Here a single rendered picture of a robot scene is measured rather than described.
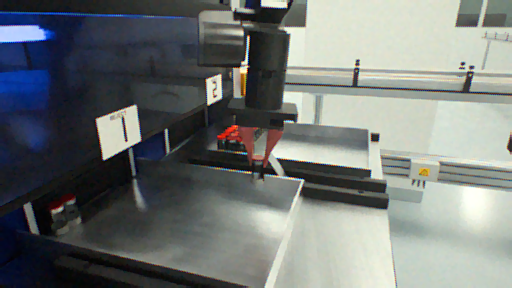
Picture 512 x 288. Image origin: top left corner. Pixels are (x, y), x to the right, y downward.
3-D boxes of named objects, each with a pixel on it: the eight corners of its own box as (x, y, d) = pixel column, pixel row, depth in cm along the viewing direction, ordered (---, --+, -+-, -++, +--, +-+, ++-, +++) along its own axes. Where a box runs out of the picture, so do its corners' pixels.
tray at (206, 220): (20, 252, 44) (14, 231, 43) (140, 172, 67) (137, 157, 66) (263, 316, 34) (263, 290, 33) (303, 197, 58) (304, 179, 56)
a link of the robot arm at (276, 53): (297, 25, 42) (285, 24, 47) (245, 21, 41) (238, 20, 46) (290, 79, 45) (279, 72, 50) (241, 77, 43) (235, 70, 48)
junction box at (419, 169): (408, 179, 159) (412, 162, 155) (407, 174, 163) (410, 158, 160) (436, 182, 155) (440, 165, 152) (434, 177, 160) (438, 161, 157)
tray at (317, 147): (206, 163, 71) (206, 149, 70) (245, 129, 94) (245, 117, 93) (369, 186, 62) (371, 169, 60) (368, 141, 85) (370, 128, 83)
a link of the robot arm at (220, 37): (285, -30, 44) (269, 12, 52) (198, -41, 41) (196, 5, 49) (292, 49, 40) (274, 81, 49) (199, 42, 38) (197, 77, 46)
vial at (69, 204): (61, 226, 49) (54, 199, 48) (73, 218, 51) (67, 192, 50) (73, 228, 49) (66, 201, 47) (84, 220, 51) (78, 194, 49)
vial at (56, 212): (48, 234, 47) (41, 207, 46) (61, 226, 49) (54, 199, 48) (60, 237, 47) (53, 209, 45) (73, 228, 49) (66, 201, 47)
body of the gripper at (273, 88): (231, 108, 52) (234, 61, 49) (294, 114, 52) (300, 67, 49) (225, 120, 46) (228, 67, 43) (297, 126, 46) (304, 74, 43)
